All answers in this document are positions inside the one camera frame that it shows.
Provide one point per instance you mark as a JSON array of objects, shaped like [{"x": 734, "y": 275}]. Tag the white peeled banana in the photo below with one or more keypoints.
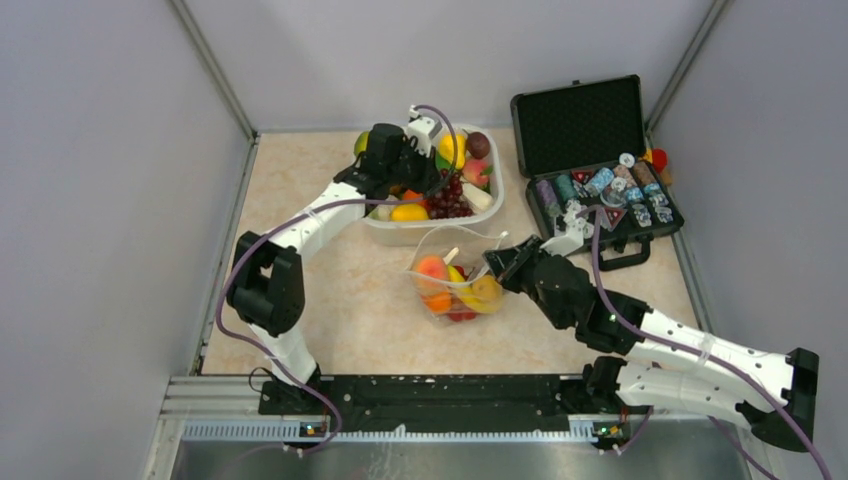
[{"x": 450, "y": 255}]

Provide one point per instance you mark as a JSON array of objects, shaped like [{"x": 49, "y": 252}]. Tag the purple grape bunch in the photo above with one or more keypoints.
[{"x": 449, "y": 202}]

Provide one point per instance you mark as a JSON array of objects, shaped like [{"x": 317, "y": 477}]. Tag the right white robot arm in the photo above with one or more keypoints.
[{"x": 648, "y": 359}]

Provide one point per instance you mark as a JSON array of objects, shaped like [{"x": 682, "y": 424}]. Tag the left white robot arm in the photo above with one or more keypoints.
[{"x": 266, "y": 287}]

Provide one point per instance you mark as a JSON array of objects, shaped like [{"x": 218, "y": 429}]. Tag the yellow wrinkled fruit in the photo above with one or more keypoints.
[{"x": 487, "y": 294}]

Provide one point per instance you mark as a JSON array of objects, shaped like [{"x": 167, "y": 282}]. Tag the small orange tangerine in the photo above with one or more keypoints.
[{"x": 410, "y": 195}]

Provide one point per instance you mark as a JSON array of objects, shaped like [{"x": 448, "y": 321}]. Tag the white cauliflower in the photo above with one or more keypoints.
[{"x": 381, "y": 213}]

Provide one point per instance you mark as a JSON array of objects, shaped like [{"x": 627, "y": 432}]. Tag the dark purple passion fruit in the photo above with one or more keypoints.
[{"x": 478, "y": 145}]

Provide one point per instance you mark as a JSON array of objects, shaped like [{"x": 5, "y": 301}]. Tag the clear zip top bag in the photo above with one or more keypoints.
[{"x": 471, "y": 244}]

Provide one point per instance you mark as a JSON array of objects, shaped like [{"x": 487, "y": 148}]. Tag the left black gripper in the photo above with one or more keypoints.
[{"x": 428, "y": 170}]

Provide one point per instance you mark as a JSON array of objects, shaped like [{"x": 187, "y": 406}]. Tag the white bok choy stalk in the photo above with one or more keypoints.
[{"x": 478, "y": 200}]

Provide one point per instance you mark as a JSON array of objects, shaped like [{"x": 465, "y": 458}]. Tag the peach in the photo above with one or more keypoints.
[{"x": 430, "y": 274}]

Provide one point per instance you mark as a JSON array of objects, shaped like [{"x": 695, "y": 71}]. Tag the green yellow mango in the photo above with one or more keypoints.
[{"x": 360, "y": 145}]

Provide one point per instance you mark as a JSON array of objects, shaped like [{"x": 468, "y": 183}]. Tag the black poker chip case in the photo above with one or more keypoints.
[{"x": 580, "y": 145}]

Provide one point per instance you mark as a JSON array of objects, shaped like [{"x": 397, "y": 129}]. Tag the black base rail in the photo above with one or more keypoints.
[{"x": 439, "y": 404}]

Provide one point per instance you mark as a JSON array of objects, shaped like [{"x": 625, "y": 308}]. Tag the yellow lemon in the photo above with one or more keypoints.
[{"x": 409, "y": 213}]

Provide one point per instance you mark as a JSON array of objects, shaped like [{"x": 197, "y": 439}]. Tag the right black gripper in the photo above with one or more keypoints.
[{"x": 508, "y": 263}]

